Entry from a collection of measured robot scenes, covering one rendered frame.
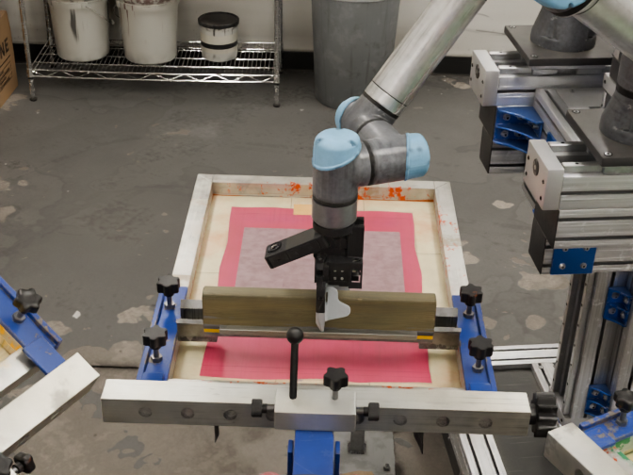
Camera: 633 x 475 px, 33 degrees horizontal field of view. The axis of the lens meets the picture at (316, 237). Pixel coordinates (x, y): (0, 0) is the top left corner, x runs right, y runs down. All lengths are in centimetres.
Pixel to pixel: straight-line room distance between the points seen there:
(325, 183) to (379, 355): 40
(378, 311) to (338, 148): 33
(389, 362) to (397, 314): 12
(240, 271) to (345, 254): 44
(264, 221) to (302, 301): 54
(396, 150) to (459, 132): 334
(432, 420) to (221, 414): 34
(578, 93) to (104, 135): 289
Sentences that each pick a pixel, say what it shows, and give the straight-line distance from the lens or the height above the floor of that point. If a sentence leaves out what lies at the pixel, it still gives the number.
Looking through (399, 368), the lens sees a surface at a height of 96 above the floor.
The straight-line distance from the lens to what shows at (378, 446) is 317.
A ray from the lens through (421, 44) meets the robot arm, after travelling 180.
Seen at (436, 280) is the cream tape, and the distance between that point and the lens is 216.
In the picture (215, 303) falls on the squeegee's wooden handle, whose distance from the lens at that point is 184.
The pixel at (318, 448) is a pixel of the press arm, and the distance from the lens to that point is 162.
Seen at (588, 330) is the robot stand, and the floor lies 64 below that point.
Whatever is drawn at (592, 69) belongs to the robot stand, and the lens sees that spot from 258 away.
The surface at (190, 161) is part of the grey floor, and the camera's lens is 470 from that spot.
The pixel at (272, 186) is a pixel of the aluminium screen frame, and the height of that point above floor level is 98.
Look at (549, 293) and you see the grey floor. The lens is 392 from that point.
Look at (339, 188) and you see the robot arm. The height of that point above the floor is 133.
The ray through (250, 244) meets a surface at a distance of 225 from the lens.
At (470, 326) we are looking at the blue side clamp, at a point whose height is 100.
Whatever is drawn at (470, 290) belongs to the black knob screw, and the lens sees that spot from 195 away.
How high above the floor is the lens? 213
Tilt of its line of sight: 31 degrees down
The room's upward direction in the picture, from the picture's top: 2 degrees clockwise
